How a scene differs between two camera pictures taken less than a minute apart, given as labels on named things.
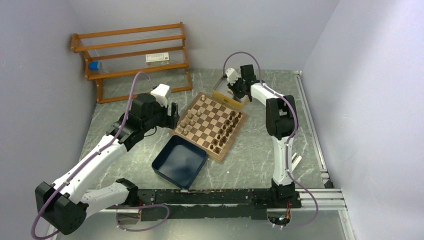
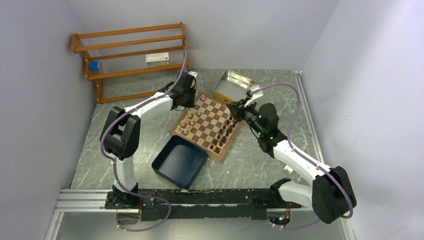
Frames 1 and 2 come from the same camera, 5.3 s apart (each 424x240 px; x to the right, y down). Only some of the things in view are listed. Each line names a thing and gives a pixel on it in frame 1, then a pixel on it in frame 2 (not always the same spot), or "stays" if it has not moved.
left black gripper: [168, 120] -> [191, 103]
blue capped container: [94, 65] stays
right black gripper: [239, 95] -> [238, 108]
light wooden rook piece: [179, 129] stays
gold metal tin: [223, 93] stays
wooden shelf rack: [157, 50] stays
